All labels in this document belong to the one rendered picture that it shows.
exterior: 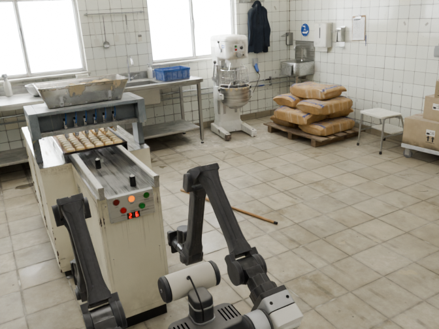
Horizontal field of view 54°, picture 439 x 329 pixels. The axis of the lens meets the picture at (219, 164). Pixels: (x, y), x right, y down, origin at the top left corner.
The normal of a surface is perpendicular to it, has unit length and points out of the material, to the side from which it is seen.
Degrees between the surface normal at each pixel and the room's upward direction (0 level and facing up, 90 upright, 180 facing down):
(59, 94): 115
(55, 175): 90
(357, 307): 0
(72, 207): 43
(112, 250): 90
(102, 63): 90
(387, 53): 90
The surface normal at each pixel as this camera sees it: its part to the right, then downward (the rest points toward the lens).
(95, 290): 0.24, -0.49
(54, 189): 0.48, 0.27
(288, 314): 0.19, -0.68
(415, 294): -0.05, -0.94
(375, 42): -0.87, 0.21
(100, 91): 0.45, 0.65
